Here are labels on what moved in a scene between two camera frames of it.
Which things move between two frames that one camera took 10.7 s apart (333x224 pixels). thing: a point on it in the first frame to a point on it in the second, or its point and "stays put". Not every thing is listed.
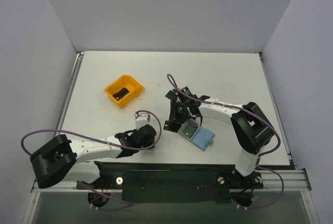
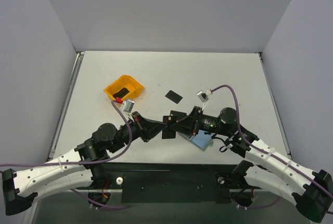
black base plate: x=174 y=182 stays put
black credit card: x=121 y=93 stays put
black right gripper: x=172 y=112 to x=195 y=120
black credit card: x=171 y=95 stays put
